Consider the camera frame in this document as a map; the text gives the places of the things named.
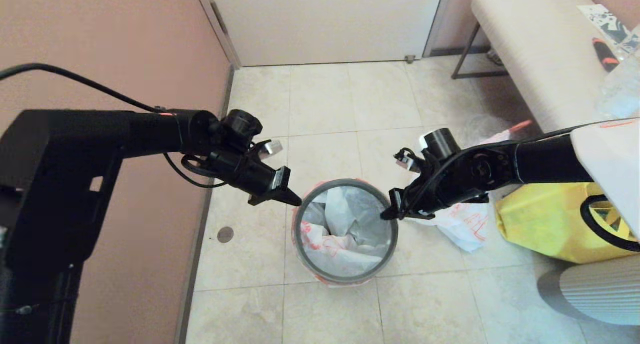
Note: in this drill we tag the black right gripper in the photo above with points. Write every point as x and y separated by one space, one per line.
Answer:
425 196

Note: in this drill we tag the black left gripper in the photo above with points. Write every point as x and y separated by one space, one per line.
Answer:
245 174

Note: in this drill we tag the white trash bag red cartoon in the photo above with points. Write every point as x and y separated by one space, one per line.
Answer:
340 234

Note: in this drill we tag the white plastic bag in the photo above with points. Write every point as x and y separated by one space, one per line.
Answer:
465 224

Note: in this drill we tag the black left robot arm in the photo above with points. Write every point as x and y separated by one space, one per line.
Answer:
75 158

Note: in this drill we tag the yellow fabric tote bag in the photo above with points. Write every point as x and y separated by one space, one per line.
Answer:
540 224

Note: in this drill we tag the round metal floor drain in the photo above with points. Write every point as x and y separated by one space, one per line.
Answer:
225 234

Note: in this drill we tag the white door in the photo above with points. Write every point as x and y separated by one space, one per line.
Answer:
325 23

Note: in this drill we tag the grey shoe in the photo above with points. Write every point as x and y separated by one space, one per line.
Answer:
494 58

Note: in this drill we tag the beige bench metal legs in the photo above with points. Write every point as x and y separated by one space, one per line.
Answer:
540 58

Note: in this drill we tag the grey ribbed round object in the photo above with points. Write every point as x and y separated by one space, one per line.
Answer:
600 294

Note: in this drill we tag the large clear plastic bottle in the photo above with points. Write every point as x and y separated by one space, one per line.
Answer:
622 88

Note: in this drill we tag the black orange utility knife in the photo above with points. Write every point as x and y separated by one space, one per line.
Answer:
605 55

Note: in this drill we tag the black white printed leaflet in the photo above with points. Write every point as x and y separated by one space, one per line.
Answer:
602 19

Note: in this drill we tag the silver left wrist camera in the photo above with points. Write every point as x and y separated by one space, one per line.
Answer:
272 147

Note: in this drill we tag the grey wall baseboard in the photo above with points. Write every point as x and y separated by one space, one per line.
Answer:
200 244

